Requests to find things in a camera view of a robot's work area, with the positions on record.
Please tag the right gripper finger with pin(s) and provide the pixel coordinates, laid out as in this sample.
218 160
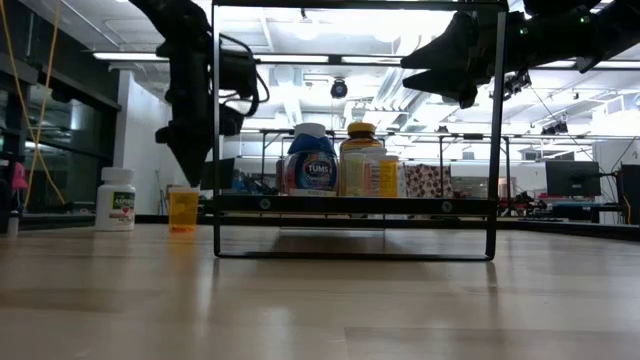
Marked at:
450 50
450 85

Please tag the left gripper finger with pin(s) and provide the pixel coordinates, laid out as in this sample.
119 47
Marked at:
206 147
187 157

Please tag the orange pill vial white cap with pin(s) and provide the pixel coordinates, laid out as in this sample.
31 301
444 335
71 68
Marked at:
183 212

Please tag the white aspirin bottle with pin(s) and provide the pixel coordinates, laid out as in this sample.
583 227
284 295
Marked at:
115 200

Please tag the amber bottle yellow cap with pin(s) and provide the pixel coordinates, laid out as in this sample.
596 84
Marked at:
361 140

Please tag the white bottle magenta label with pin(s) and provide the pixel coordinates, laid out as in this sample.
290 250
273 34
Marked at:
310 129

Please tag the Tums bottle blue cap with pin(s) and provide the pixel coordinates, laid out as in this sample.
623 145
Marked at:
310 172

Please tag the small white bottle pink label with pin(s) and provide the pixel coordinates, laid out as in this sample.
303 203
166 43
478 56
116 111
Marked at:
372 175

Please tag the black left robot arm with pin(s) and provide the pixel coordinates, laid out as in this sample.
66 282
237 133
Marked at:
182 50

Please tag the black metal shelf rack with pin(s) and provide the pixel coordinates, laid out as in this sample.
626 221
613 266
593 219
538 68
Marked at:
350 205

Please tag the black monitor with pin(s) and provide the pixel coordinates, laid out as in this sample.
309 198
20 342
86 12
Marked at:
572 178
631 192
227 175

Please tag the black ceiling track light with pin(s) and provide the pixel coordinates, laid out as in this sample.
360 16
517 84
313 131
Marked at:
517 82
555 128

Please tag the ceiling light strip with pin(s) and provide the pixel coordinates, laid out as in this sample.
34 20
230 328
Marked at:
130 56
295 58
370 60

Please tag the dark red floral cloth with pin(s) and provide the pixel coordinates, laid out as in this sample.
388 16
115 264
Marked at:
427 181

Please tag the background desk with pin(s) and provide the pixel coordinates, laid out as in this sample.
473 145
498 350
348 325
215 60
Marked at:
575 210

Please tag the small white cylinder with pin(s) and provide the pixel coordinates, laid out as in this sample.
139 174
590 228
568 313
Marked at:
13 225

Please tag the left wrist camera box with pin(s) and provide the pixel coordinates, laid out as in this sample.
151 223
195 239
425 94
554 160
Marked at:
237 75

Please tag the round black ceiling camera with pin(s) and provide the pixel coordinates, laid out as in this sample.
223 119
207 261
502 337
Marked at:
339 89

